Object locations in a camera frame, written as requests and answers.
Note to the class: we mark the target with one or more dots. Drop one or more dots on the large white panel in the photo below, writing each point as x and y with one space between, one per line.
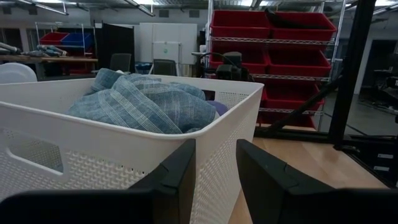
168 32

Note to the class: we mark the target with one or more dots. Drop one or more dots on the white round container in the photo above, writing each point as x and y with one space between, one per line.
15 73

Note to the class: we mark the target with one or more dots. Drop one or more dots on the purple garment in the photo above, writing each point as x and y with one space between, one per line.
220 107

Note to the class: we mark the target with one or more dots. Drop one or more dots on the black cloth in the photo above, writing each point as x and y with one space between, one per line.
289 21

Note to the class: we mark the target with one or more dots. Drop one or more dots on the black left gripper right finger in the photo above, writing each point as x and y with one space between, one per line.
264 177

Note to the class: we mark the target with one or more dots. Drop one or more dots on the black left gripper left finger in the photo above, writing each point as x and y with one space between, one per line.
177 180

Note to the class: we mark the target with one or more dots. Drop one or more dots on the blue striped linen garment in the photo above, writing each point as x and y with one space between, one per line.
140 105

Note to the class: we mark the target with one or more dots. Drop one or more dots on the black partition screen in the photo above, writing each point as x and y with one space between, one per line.
115 46

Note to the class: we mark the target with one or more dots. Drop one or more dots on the grey office chair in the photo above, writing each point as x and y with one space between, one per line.
120 62
164 68

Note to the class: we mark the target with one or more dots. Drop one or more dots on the small whiteboard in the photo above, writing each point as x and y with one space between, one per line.
166 51

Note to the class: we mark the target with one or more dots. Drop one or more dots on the blue plastic bin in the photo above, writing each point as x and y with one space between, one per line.
77 40

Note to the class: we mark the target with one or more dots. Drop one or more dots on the red plastic bin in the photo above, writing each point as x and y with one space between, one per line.
248 60
308 32
298 63
289 96
239 23

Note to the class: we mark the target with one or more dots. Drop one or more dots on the pile of clothes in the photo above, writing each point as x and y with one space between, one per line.
46 50

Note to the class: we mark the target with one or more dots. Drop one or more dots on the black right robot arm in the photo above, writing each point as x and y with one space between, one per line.
231 70

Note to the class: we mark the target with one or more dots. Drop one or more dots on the ceiling light bar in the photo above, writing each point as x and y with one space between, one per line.
46 7
141 7

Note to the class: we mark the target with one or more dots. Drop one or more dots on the small red bin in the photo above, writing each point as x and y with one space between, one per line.
53 38

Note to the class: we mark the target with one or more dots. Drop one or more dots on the white perforated plastic basket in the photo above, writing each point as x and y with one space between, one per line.
93 146

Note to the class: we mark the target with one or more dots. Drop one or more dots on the wooden workbench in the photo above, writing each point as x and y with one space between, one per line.
46 59

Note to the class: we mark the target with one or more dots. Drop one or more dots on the black control box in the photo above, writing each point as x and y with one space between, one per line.
367 161

